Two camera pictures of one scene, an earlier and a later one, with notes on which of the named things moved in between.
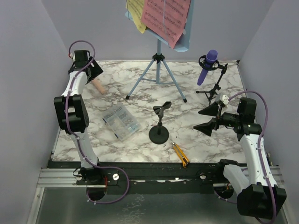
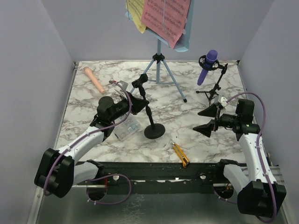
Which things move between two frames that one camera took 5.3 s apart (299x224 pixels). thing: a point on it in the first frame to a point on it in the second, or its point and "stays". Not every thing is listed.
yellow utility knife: x=182 y=157 stays
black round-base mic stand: x=159 y=134 to x=155 y=130
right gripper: x=217 y=119 stays
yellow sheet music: x=136 y=9 stays
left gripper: x=96 y=71 to x=138 y=104
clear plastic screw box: x=121 y=122 stays
